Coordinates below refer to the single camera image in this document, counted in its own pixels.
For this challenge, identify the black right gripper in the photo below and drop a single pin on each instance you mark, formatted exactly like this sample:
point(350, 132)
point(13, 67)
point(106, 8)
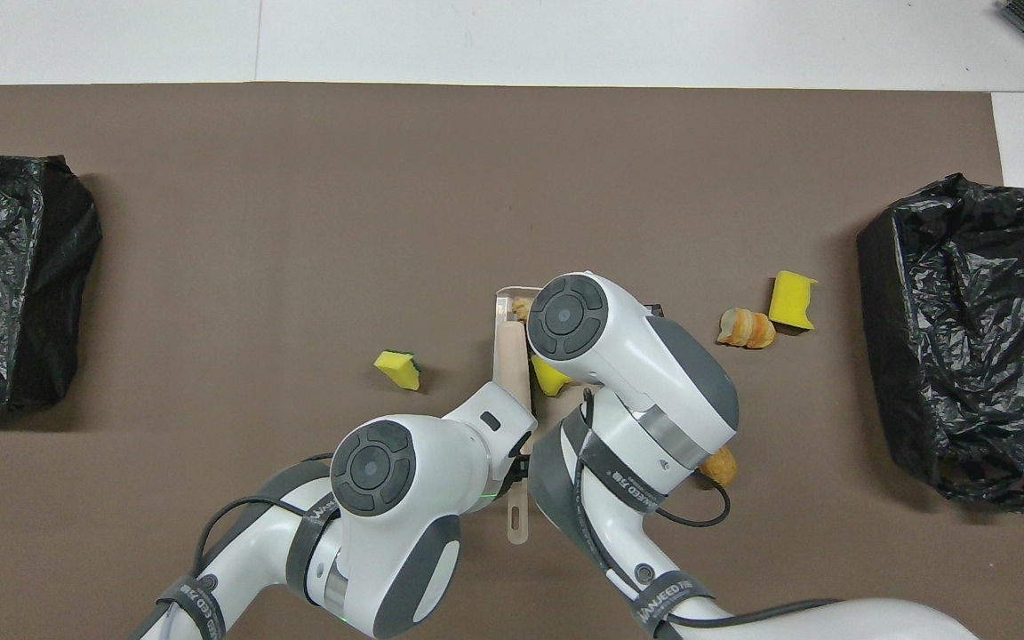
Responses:
point(654, 310)

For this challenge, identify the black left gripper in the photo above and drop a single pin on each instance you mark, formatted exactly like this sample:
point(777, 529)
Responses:
point(523, 469)

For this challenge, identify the small yellow sponge piece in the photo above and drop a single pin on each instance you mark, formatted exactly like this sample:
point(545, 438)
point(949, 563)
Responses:
point(550, 375)
point(396, 371)

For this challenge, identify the beige hand brush black bristles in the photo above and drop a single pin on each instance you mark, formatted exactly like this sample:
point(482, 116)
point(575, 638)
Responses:
point(512, 364)

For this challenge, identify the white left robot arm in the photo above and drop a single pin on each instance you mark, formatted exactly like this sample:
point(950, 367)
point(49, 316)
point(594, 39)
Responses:
point(405, 533)

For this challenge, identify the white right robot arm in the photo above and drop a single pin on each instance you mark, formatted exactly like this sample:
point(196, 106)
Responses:
point(636, 356)

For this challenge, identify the black trash bag bin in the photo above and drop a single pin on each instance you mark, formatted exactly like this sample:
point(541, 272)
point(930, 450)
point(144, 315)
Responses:
point(965, 338)
point(5, 284)

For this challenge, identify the orange white croissant piece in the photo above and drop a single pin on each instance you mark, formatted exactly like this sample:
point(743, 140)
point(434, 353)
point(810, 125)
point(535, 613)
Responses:
point(748, 329)

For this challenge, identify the large yellow sponge piece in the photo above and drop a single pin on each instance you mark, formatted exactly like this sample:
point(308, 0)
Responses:
point(792, 300)

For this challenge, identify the brown fried bread roll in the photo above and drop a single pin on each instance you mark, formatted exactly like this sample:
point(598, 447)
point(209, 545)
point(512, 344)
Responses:
point(721, 467)

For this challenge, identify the brown table mat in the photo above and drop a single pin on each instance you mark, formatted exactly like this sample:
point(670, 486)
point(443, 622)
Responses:
point(299, 222)

